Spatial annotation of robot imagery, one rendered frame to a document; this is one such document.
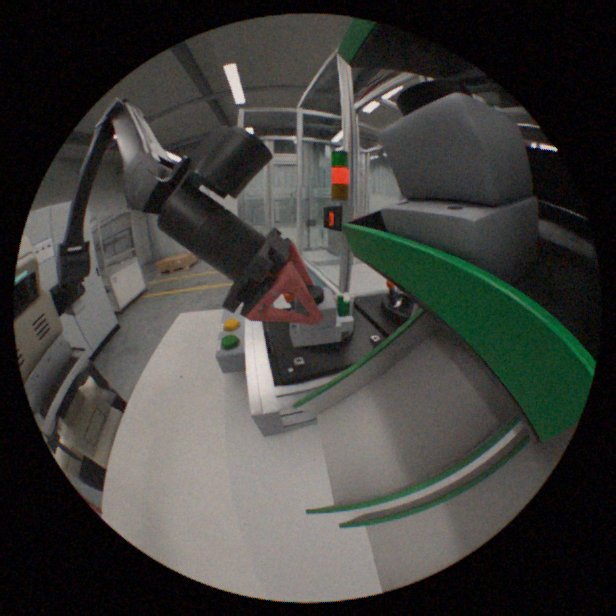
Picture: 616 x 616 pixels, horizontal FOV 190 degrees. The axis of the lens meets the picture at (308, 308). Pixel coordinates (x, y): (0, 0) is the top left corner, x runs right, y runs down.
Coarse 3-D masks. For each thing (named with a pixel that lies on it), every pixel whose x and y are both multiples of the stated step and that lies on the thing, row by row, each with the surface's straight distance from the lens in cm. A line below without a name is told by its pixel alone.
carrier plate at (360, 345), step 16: (272, 336) 39; (288, 336) 39; (368, 336) 41; (288, 352) 35; (304, 352) 35; (320, 352) 35; (336, 352) 35; (352, 352) 36; (368, 352) 37; (288, 368) 32; (304, 368) 32; (320, 368) 32; (336, 368) 33
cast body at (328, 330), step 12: (312, 288) 21; (324, 288) 23; (324, 300) 21; (300, 312) 20; (324, 312) 20; (336, 312) 20; (300, 324) 21; (324, 324) 21; (336, 324) 22; (348, 324) 24; (300, 336) 22; (312, 336) 22; (324, 336) 23; (336, 336) 23
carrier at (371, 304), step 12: (360, 300) 55; (372, 300) 57; (384, 300) 54; (396, 300) 56; (408, 300) 52; (360, 312) 52; (372, 312) 50; (384, 312) 51; (396, 312) 49; (408, 312) 51; (372, 324) 48; (384, 324) 46; (396, 324) 48; (384, 336) 44
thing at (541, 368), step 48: (576, 192) 31; (384, 240) 7; (576, 240) 18; (432, 288) 6; (480, 288) 4; (528, 288) 8; (576, 288) 11; (480, 336) 5; (528, 336) 4; (576, 336) 8; (528, 384) 4; (576, 384) 4; (528, 432) 5
